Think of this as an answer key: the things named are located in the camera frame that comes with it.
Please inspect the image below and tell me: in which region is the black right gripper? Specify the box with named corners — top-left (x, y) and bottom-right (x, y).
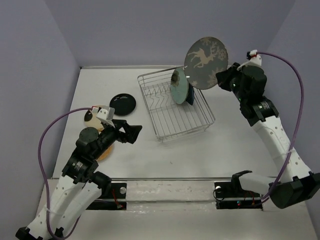
top-left (218, 61), bottom-right (249, 103)

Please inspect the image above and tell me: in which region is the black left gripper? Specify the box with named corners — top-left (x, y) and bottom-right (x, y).
top-left (93, 118), bottom-right (143, 158)

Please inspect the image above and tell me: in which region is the black round plate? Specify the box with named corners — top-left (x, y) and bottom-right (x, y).
top-left (109, 93), bottom-right (137, 117)

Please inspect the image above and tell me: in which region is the grey deer plate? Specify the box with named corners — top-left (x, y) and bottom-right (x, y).
top-left (183, 36), bottom-right (229, 90)

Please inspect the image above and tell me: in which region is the dark blue patterned plate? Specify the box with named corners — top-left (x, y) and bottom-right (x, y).
top-left (185, 83), bottom-right (195, 106)

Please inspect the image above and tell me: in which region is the teal flower plate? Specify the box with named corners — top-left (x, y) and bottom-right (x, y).
top-left (170, 67), bottom-right (189, 105)

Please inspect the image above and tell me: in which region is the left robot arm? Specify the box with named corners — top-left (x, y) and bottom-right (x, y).
top-left (15, 119), bottom-right (143, 240)

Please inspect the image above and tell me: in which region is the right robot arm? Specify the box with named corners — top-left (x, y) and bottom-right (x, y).
top-left (216, 62), bottom-right (320, 209)

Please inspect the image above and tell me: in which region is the round bamboo wooden plate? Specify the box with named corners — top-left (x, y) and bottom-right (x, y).
top-left (96, 144), bottom-right (114, 162)

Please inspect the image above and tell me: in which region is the cream plate with black mark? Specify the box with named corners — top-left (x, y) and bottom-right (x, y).
top-left (84, 105), bottom-right (109, 132)

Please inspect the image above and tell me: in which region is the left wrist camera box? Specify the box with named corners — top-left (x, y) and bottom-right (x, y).
top-left (96, 106), bottom-right (115, 127)

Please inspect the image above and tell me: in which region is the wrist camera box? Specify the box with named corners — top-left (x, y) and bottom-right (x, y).
top-left (96, 106), bottom-right (115, 127)
top-left (237, 49), bottom-right (262, 71)

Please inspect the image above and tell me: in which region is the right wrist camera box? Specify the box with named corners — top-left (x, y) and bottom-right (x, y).
top-left (237, 49), bottom-right (262, 71)

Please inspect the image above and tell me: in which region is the steel wire dish rack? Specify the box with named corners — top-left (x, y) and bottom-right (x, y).
top-left (137, 67), bottom-right (216, 142)

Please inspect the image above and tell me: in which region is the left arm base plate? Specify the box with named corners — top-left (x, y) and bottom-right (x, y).
top-left (86, 182), bottom-right (127, 211)

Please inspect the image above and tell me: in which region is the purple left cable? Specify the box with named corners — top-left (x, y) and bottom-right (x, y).
top-left (39, 106), bottom-right (95, 238)

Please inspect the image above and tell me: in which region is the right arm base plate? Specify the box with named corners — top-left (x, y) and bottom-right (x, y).
top-left (212, 181), bottom-right (263, 210)

